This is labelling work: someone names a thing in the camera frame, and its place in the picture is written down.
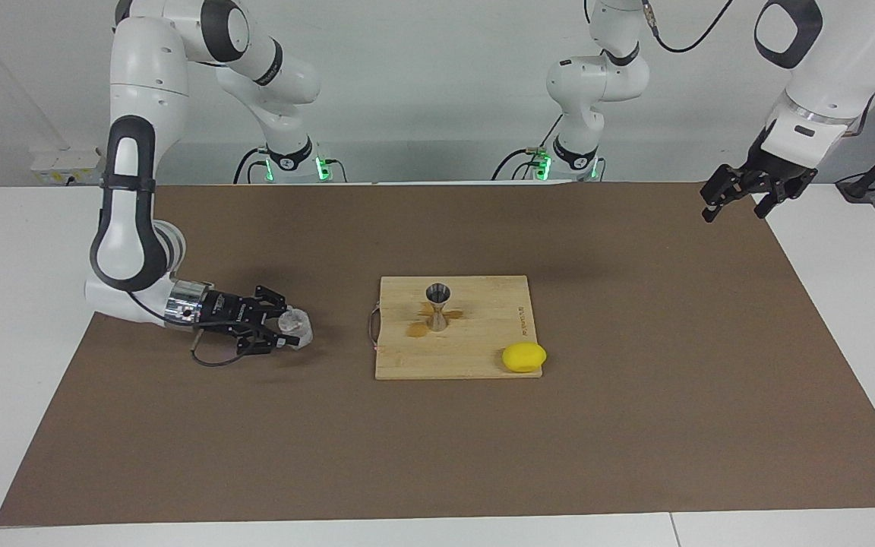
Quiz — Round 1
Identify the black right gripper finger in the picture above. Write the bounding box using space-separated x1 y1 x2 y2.
235 331 303 358
254 285 290 314

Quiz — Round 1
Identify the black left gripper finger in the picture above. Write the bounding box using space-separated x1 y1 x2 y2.
754 188 794 221
700 164 750 223

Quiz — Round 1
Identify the clear glass cup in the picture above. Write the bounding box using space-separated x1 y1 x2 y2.
278 306 314 349

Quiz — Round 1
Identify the steel double jigger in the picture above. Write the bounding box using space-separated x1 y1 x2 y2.
425 283 453 333

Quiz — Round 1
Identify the brown table mat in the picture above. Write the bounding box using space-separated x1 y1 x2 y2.
0 182 875 526

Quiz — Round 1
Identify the bamboo cutting board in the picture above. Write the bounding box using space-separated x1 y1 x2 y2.
367 275 543 381

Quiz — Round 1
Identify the white power strip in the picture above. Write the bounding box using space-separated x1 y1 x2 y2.
30 150 108 185

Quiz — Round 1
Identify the yellow lemon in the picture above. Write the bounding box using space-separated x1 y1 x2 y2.
502 342 548 373

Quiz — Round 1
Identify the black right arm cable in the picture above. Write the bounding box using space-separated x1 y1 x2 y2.
130 289 257 368

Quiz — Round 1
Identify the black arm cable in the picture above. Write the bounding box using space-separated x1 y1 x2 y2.
130 289 257 368
639 0 875 138

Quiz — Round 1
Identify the black base cable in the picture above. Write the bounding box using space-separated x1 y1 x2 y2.
232 148 267 185
491 114 564 182

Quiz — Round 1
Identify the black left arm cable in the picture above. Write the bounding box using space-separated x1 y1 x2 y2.
639 0 875 138

